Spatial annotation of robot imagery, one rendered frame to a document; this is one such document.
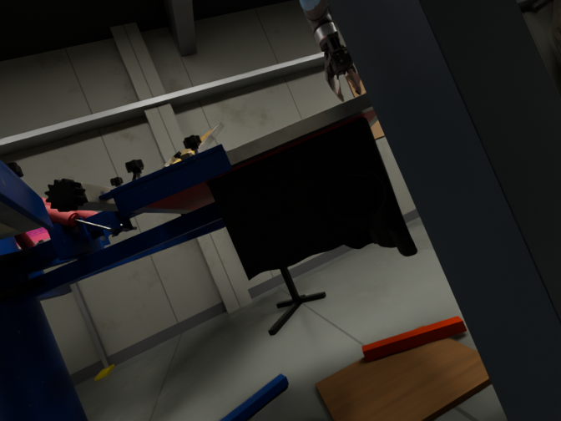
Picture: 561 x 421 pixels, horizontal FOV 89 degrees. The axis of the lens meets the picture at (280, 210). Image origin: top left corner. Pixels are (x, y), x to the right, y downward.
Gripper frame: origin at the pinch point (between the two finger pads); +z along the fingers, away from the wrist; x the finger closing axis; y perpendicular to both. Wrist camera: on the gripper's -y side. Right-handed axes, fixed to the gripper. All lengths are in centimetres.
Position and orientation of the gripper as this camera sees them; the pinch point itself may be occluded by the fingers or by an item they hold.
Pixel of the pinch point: (350, 96)
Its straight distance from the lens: 111.9
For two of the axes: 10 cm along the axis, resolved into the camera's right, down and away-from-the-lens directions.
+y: 0.0, -0.3, -10.0
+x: 9.2, -3.9, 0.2
